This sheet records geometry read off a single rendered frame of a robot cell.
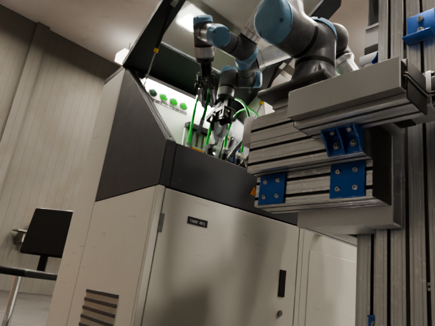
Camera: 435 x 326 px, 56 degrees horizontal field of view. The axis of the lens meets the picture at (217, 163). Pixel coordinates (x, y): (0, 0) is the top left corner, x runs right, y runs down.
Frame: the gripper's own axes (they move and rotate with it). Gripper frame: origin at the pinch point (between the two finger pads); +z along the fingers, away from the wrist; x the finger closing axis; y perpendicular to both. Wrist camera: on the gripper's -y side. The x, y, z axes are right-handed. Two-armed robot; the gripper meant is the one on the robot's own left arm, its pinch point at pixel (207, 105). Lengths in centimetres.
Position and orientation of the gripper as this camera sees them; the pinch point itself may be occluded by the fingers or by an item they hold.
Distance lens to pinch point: 171.2
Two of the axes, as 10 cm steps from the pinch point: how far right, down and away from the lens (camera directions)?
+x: 10.0, -0.8, 0.6
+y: 0.9, 4.3, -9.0
